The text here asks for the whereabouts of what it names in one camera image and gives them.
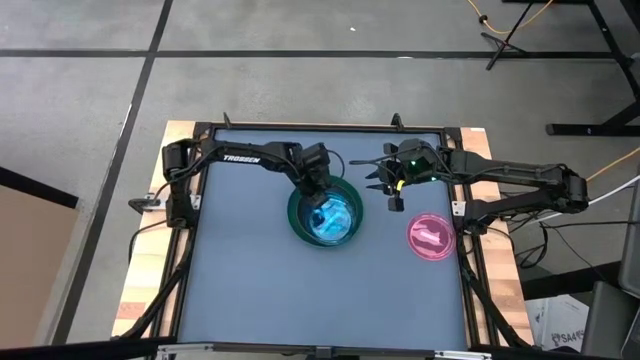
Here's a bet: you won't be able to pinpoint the white cable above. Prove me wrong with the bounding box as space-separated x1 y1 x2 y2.
519 174 640 229

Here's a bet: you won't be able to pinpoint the pink translucent plastic plate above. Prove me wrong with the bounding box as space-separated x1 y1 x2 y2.
406 213 457 262

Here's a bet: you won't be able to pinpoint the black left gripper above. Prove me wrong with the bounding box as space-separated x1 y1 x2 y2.
298 164 334 211

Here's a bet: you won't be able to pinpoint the black desk leg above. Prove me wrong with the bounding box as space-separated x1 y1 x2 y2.
546 0 640 137

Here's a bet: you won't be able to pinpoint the brown cardboard box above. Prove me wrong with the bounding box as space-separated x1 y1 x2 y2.
0 167 80 351

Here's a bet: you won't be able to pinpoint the wooden table board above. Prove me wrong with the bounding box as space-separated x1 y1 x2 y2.
110 118 535 351

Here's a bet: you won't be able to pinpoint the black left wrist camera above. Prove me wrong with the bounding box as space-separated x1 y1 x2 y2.
299 142 332 171

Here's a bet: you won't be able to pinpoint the grey chair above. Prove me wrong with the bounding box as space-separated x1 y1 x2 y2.
581 169 640 359

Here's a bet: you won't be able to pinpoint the silver metal bar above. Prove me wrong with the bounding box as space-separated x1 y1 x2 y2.
155 342 494 360

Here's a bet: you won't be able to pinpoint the white printed box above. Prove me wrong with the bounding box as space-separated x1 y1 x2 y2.
524 293 591 353

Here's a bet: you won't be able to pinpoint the black tripod stand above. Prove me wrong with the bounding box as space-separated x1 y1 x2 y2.
480 0 551 72

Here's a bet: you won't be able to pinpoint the black floor cables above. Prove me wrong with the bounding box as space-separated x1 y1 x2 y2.
507 207 621 281

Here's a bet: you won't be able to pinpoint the black left wrist camera cable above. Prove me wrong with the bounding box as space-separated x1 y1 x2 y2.
327 148 347 177

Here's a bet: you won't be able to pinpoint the yellow floor cable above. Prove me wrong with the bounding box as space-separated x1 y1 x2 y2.
466 0 555 36

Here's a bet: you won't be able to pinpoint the black aluminium table frame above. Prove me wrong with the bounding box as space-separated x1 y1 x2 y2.
112 119 534 351

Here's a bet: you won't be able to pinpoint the yellow power cable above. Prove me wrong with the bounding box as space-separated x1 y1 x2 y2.
584 147 640 184

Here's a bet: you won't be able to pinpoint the large green plastic plate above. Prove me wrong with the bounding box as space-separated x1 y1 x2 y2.
286 174 365 249

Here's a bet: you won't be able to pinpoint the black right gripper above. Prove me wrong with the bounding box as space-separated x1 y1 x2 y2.
365 138 444 199

